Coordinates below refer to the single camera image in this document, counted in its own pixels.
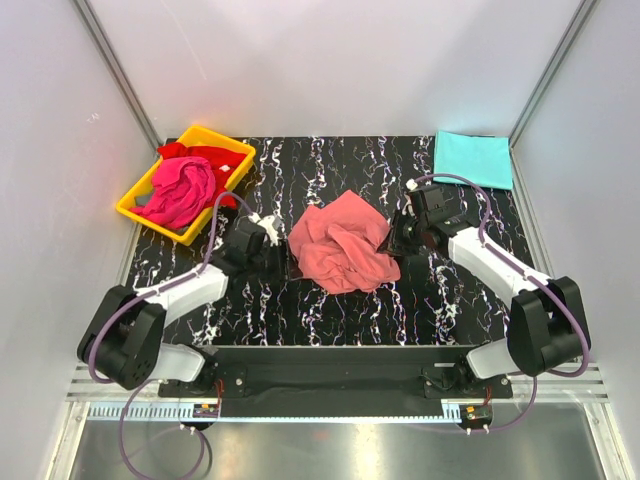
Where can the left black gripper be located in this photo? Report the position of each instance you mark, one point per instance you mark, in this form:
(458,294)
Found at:
(286,267)

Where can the right aluminium frame post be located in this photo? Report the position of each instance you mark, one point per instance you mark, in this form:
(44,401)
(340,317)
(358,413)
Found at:
(577,23)

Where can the right small circuit board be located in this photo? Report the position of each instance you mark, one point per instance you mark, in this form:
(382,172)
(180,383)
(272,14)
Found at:
(479,413)

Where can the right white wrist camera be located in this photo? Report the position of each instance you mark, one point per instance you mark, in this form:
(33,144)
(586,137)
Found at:
(414,200)

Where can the small circuit board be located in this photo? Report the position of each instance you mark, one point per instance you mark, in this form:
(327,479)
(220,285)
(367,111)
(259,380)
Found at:
(479,413)
(206,410)

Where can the magenta t-shirt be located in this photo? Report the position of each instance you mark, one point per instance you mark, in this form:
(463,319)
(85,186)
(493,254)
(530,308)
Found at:
(182,188)

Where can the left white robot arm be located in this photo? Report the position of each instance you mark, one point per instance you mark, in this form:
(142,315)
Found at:
(123,343)

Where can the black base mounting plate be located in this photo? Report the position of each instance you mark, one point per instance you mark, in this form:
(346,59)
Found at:
(335,375)

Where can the salmon pink t-shirt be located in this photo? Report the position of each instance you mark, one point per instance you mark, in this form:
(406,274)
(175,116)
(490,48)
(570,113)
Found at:
(336,246)

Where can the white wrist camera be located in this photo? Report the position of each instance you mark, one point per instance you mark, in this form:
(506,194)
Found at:
(414,200)
(271,224)

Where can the yellow plastic bin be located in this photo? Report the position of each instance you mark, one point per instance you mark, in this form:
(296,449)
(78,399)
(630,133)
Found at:
(195,135)

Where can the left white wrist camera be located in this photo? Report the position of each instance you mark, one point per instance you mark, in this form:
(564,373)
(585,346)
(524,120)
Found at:
(271,224)

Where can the aluminium frame post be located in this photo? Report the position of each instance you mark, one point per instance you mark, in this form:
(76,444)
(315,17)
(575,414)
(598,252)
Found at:
(96,31)
(577,23)

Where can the red t-shirt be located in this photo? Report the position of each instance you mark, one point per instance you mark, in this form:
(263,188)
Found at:
(223,162)

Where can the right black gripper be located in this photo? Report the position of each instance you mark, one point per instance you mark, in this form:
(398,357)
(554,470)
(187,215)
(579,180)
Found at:
(393,245)

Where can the white slotted cable duct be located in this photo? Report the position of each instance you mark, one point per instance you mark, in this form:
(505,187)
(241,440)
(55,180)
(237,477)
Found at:
(236,411)

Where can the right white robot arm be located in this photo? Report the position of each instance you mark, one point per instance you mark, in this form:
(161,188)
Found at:
(547,322)

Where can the left aluminium frame post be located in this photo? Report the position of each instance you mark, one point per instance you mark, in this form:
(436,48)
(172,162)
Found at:
(96,31)

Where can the folded turquoise t-shirt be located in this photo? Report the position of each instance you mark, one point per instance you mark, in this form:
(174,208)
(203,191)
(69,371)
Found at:
(483,160)

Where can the left small circuit board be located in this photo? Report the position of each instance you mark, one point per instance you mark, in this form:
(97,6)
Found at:
(206,410)

